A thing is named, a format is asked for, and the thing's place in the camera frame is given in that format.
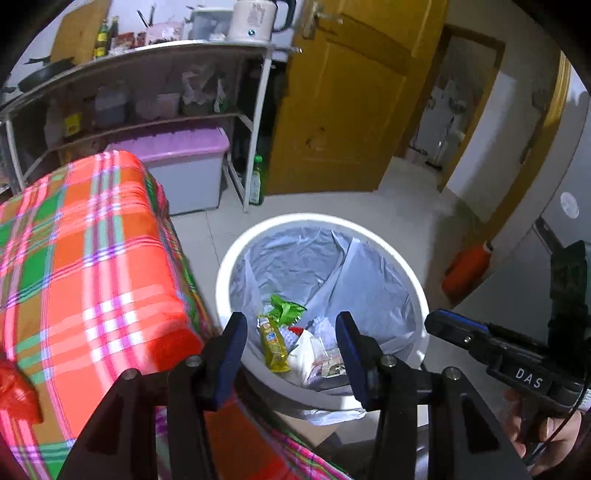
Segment red plastic bag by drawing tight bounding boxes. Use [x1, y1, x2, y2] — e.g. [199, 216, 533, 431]
[0, 359, 44, 424]

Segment person's right hand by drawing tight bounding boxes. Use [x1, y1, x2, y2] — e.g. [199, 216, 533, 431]
[502, 387, 588, 477]

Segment metal door handle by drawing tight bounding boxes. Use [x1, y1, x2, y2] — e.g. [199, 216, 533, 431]
[302, 0, 345, 39]

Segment cream printed snack wrapper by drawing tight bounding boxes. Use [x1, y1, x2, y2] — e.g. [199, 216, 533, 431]
[313, 354, 348, 380]

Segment white washing machine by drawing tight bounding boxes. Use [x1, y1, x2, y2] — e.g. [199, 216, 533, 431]
[414, 78, 468, 168]

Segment orange cylinder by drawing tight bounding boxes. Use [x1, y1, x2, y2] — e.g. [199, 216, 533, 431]
[441, 243, 494, 299]

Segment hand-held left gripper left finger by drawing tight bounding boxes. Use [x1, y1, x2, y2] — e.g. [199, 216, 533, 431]
[55, 311, 250, 480]

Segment black cable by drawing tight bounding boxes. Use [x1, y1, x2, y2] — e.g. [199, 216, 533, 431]
[522, 392, 591, 468]

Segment purple-lidded storage box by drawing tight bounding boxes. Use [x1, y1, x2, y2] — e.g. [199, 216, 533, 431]
[105, 126, 230, 217]

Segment white round trash bin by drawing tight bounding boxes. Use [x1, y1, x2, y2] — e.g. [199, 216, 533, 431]
[215, 212, 430, 417]

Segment white plastic wrapper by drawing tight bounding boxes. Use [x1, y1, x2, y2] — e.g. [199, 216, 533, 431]
[288, 329, 325, 387]

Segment white foam fruit net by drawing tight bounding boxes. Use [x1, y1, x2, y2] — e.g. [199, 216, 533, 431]
[281, 316, 334, 352]

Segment pink food container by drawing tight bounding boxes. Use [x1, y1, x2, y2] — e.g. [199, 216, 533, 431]
[136, 94, 181, 122]

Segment crumpled plastic bags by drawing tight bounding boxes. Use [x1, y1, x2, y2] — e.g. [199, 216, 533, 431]
[180, 69, 232, 116]

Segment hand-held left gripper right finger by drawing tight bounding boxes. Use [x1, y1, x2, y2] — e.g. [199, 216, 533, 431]
[335, 311, 532, 480]

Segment orange green plaid tablecloth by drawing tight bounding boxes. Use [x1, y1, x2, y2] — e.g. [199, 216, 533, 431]
[0, 150, 352, 480]

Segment yellow snack wrapper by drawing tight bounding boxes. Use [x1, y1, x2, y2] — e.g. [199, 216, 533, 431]
[256, 314, 292, 374]

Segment clear plastic bin liner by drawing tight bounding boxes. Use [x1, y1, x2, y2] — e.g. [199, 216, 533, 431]
[228, 223, 417, 426]

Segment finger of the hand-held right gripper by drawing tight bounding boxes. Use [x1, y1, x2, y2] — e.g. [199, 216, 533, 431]
[424, 308, 494, 357]

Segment grey-blue plastic jug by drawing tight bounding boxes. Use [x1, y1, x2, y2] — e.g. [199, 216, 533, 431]
[94, 83, 128, 129]

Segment black frying pan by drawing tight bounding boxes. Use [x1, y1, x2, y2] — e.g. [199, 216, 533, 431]
[17, 55, 77, 92]

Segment clear plastic container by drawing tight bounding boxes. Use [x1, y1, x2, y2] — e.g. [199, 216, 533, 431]
[187, 6, 236, 42]

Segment yellow wooden door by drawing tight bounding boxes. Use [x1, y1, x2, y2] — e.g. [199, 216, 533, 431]
[265, 0, 451, 196]

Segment tall metal shelf rack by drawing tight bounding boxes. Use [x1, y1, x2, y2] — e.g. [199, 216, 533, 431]
[0, 39, 304, 214]

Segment white electric kettle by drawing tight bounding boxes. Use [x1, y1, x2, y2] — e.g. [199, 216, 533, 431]
[228, 0, 297, 42]

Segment yellow-label bottle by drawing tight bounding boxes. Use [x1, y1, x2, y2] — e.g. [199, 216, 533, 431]
[62, 113, 84, 142]

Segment green foil wrapper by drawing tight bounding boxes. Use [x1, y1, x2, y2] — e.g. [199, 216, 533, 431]
[265, 294, 308, 326]

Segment grey appliance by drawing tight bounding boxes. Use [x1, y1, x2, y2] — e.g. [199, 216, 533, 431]
[488, 83, 591, 306]

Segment wooden cutting board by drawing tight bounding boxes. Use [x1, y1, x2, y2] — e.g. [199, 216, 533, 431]
[48, 0, 112, 64]

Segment green bottle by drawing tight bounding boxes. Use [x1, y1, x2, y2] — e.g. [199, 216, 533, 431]
[249, 155, 266, 206]

